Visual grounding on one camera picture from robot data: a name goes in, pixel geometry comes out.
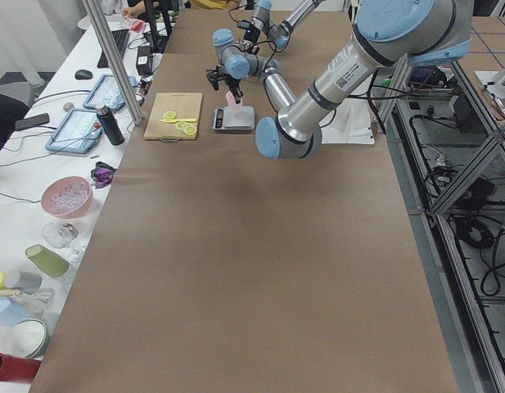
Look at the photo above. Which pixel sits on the black computer mouse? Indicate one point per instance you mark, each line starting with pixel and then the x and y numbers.
pixel 83 74

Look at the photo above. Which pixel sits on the grey cup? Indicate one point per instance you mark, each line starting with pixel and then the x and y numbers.
pixel 26 281

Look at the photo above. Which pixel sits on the wine glass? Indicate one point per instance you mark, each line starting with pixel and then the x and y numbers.
pixel 62 236

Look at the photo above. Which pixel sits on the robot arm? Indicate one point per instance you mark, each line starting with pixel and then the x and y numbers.
pixel 426 32
pixel 277 35

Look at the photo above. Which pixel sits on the pink bowl with ice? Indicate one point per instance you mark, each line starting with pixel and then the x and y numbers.
pixel 67 198

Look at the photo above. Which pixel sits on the blue teach pendant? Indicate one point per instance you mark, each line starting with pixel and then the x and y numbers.
pixel 106 90
pixel 78 132

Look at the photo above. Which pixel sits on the light blue cup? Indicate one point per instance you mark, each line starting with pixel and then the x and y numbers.
pixel 11 312

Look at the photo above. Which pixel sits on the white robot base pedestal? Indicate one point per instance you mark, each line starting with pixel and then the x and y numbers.
pixel 350 123

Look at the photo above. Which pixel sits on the green plastic cup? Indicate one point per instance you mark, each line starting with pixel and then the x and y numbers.
pixel 47 261

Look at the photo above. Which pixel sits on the blue teach pendant near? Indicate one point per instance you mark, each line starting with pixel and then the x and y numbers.
pixel 78 132

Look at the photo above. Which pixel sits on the aluminium frame post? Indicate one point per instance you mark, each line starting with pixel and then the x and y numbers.
pixel 108 46

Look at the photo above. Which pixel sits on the blue teach pendant far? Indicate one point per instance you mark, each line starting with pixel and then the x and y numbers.
pixel 106 90

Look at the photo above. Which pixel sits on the black thermos bottle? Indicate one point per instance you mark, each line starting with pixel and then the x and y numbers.
pixel 109 124

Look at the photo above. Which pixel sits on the white green bowl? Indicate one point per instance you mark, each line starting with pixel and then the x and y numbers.
pixel 28 339

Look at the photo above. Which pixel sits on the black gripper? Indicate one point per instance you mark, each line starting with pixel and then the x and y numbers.
pixel 247 45
pixel 232 83

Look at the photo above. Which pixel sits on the wooden cutting board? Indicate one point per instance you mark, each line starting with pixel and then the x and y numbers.
pixel 186 105

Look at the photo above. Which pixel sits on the red cylinder cup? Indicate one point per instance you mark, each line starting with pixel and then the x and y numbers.
pixel 16 369

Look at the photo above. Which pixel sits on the black power box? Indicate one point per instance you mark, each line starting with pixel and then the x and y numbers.
pixel 144 61

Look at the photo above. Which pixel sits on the lemon slice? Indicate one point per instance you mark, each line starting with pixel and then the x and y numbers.
pixel 169 115
pixel 189 129
pixel 181 125

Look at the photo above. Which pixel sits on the silver kitchen scale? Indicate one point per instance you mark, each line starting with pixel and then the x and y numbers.
pixel 226 120

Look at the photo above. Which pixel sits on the pink plastic cup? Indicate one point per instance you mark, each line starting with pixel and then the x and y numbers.
pixel 232 105

